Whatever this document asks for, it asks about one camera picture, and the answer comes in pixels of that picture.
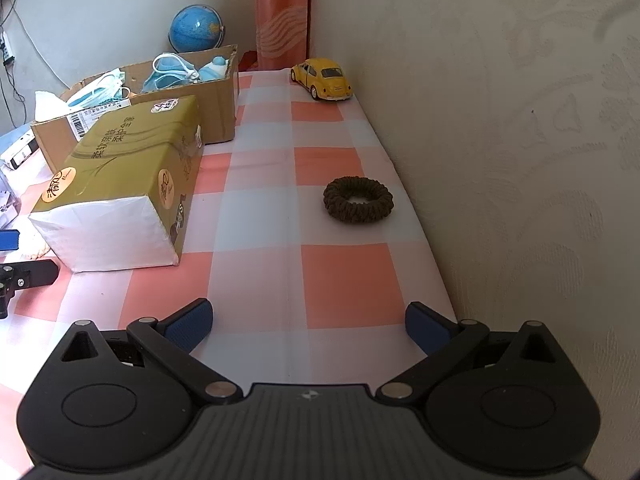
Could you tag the white power strip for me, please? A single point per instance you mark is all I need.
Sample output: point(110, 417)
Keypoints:
point(5, 47)

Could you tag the brown cardboard box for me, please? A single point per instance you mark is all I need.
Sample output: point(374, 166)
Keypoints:
point(217, 110)

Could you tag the gold tissue pack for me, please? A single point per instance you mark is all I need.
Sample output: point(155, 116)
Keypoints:
point(125, 160)

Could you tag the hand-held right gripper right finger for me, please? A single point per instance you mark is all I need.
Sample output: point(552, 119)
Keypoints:
point(425, 327)

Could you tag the yellow toy car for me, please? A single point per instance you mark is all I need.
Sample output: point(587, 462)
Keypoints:
point(325, 80)

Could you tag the orange checked tablecloth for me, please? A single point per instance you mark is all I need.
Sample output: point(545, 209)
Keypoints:
point(280, 240)

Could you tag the orange patterned curtain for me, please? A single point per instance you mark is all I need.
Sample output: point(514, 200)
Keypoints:
point(280, 20)

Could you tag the blue desk globe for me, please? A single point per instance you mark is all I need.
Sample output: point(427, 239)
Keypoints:
point(192, 27)

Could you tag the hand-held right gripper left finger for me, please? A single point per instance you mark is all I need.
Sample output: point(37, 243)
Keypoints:
point(190, 325)

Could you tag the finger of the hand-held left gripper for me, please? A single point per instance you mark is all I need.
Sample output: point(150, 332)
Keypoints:
point(30, 272)
point(9, 240)

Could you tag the black and white pen box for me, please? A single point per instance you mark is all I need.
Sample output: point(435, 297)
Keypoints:
point(17, 152)

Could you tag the cream fluffy pad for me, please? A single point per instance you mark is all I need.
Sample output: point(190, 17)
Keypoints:
point(32, 247)

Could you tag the brown hair scrunchie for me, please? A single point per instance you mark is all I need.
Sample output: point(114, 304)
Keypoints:
point(332, 205)

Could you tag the blue face mask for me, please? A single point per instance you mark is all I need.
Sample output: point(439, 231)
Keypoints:
point(167, 80)
point(97, 90)

